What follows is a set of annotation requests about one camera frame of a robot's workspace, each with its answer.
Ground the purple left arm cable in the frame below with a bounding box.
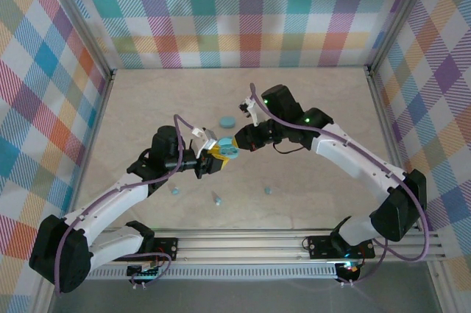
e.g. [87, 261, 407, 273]
[54, 113, 194, 298]

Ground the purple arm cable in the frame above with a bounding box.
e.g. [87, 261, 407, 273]
[249, 82, 431, 286]
[54, 113, 194, 298]

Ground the aluminium side rail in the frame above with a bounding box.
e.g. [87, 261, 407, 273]
[366, 66, 424, 235]

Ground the grey slotted cable duct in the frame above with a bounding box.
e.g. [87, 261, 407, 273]
[88, 263, 339, 281]

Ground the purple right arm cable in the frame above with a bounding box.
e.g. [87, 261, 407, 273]
[249, 82, 431, 286]

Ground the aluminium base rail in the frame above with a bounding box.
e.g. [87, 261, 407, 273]
[91, 228, 447, 266]

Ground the aluminium frame post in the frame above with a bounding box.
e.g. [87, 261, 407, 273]
[35, 0, 116, 84]
[365, 0, 439, 74]

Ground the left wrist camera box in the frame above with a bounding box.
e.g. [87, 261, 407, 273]
[190, 127, 218, 159]

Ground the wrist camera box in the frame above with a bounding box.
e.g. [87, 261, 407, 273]
[190, 127, 218, 159]
[238, 94, 261, 126]

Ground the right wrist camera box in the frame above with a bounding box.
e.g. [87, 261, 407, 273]
[238, 94, 261, 126]

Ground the small circuit board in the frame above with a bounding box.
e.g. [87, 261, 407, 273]
[127, 261, 165, 280]
[335, 260, 361, 274]

